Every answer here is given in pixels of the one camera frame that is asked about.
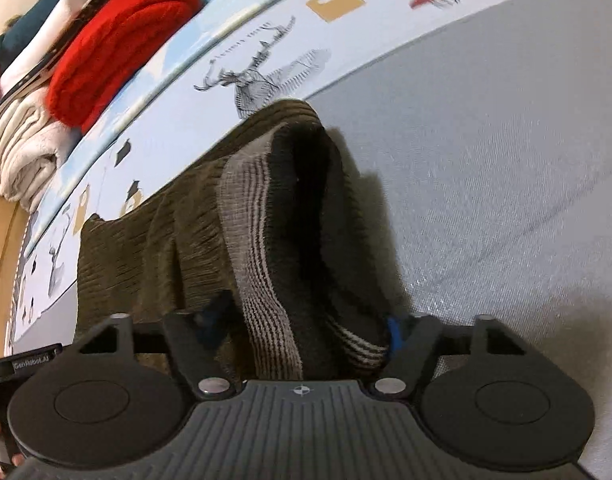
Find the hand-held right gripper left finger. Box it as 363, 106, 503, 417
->
78, 290, 237, 402

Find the olive brown knit sweater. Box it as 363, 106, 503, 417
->
76, 99, 411, 382

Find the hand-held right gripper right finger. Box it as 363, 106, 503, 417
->
373, 312, 534, 402

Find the white folded cloth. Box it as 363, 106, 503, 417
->
0, 0, 123, 97

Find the printed blanket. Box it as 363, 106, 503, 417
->
6, 0, 612, 357

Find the beige folded knitted cloth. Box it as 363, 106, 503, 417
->
0, 96, 84, 212

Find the red knitted sweater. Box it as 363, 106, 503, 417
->
48, 0, 204, 133

